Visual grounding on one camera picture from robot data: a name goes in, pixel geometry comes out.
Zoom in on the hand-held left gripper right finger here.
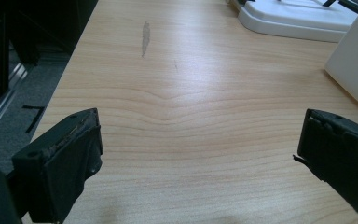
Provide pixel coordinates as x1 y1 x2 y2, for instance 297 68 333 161
293 108 358 224

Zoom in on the black metal stand leg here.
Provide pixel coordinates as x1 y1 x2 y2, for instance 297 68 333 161
0 12 11 105

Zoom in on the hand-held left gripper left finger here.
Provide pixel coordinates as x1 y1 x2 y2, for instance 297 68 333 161
11 107 103 224

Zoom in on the white plastic base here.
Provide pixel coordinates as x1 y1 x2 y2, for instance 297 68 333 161
229 0 358 44

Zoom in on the silver metal floor rail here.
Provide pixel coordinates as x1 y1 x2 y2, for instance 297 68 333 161
0 62 29 146

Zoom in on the white box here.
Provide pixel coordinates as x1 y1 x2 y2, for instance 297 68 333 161
324 0 358 119

